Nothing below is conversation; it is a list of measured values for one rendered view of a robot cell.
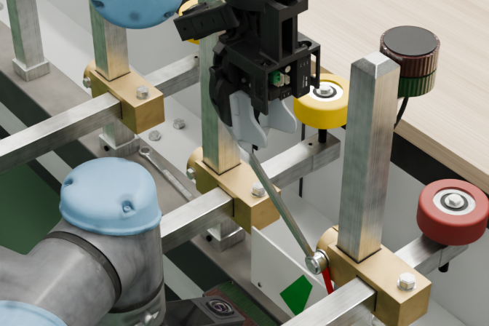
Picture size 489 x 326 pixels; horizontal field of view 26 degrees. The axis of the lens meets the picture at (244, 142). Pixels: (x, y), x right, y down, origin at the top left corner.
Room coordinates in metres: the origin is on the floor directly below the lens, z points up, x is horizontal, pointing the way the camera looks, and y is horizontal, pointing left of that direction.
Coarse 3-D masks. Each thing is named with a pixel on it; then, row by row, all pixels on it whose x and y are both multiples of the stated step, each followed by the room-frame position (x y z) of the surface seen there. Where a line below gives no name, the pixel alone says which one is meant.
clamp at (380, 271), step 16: (320, 240) 0.88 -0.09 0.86; (336, 240) 0.87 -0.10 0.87; (336, 256) 0.85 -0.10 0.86; (368, 256) 0.84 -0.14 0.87; (384, 256) 0.84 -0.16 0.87; (336, 272) 0.85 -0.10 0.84; (352, 272) 0.83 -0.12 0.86; (368, 272) 0.82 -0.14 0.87; (384, 272) 0.82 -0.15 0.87; (400, 272) 0.82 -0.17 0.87; (416, 272) 0.82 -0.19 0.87; (384, 288) 0.79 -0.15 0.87; (416, 288) 0.79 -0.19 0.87; (384, 304) 0.79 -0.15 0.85; (400, 304) 0.77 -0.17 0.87; (416, 304) 0.79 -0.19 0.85; (384, 320) 0.79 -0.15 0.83; (400, 320) 0.77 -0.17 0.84
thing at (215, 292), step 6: (216, 288) 0.95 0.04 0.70; (210, 294) 0.94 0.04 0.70; (216, 294) 0.94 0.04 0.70; (222, 294) 0.94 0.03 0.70; (228, 300) 0.93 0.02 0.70; (234, 306) 0.92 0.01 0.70; (240, 312) 0.91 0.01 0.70; (246, 318) 0.90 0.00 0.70; (246, 324) 0.89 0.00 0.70; (252, 324) 0.89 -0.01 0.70
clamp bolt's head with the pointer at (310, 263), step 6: (318, 252) 0.86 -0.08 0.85; (324, 252) 0.86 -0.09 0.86; (306, 258) 0.86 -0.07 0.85; (324, 258) 0.86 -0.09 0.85; (306, 264) 0.86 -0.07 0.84; (312, 264) 0.85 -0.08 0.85; (312, 270) 0.85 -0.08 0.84; (324, 276) 0.85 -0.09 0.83; (330, 282) 0.85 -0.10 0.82; (330, 288) 0.85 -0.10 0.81
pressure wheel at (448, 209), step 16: (432, 192) 0.91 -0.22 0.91; (448, 192) 0.91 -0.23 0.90; (464, 192) 0.91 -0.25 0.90; (480, 192) 0.91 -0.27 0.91; (432, 208) 0.88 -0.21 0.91; (448, 208) 0.89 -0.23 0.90; (464, 208) 0.89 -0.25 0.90; (480, 208) 0.88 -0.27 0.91; (432, 224) 0.87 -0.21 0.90; (448, 224) 0.86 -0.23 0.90; (464, 224) 0.86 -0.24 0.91; (480, 224) 0.86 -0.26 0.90; (448, 240) 0.86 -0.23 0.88; (464, 240) 0.86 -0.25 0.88
